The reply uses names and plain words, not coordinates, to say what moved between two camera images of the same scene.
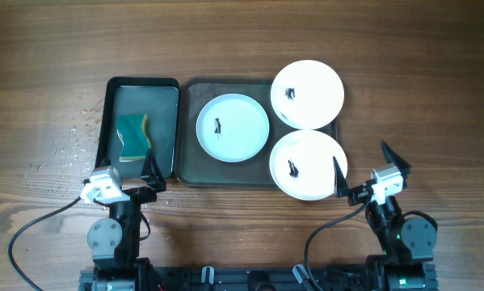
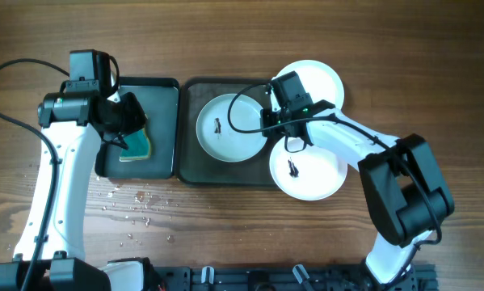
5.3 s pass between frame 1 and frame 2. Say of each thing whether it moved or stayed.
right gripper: moved
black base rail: stayed
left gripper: moved
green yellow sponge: stayed
